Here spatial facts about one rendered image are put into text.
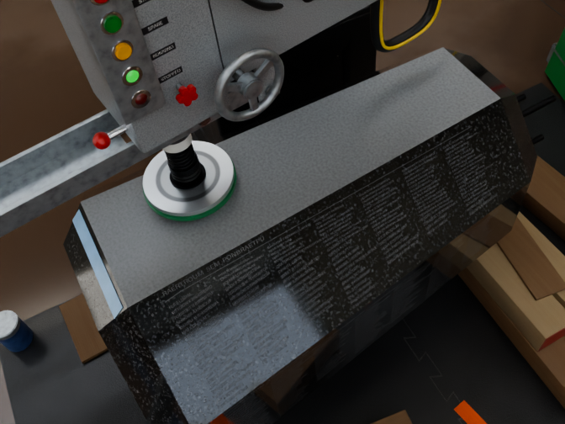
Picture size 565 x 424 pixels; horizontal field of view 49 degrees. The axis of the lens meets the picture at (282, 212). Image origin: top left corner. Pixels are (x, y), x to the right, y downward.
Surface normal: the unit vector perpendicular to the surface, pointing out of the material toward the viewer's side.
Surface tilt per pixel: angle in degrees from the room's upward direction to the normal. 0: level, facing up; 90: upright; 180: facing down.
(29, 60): 0
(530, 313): 0
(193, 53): 90
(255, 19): 90
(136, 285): 0
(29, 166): 90
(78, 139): 90
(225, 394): 45
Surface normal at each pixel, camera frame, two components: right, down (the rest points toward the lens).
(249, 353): 0.30, 0.07
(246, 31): 0.58, 0.64
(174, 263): -0.09, -0.57
